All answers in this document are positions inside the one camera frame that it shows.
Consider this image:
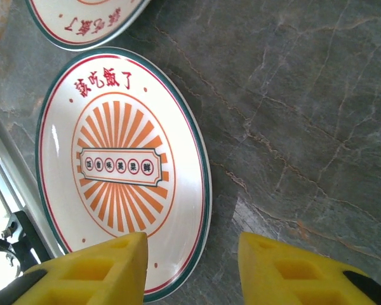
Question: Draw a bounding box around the orange sunburst plate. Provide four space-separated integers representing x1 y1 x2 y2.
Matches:
24 0 152 51
34 46 213 303

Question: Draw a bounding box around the aluminium front rail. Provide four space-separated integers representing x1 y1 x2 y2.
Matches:
0 101 64 260

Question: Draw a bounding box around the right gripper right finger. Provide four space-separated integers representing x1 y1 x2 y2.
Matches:
237 231 381 305

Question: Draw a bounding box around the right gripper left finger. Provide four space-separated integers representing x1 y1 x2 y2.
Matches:
0 231 149 305

